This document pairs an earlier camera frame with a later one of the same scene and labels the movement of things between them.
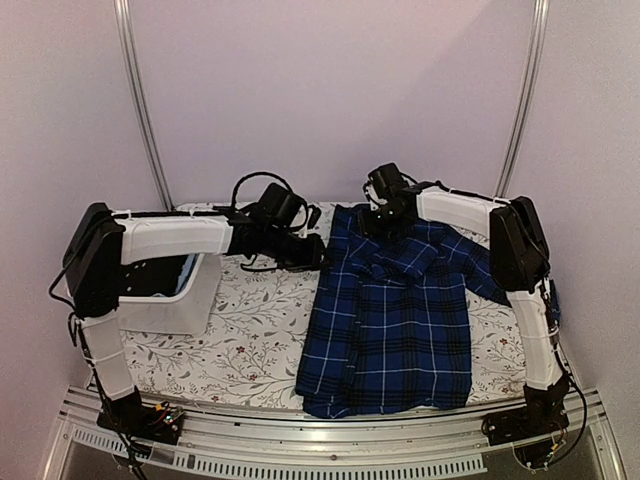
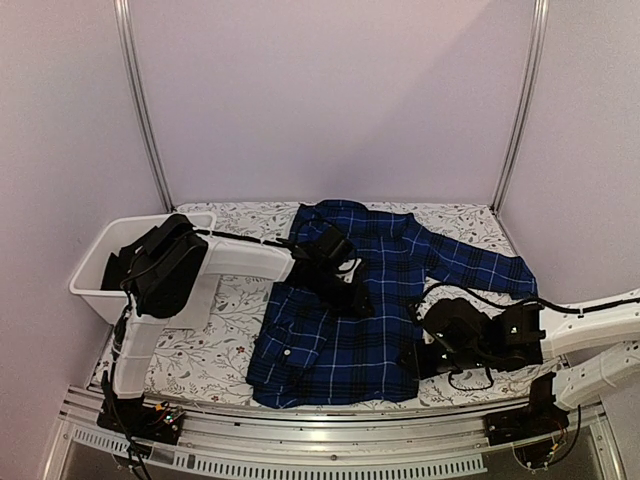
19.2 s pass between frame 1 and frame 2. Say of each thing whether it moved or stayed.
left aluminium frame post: stayed
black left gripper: moved
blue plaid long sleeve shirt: moved
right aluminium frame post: stayed
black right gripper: moved
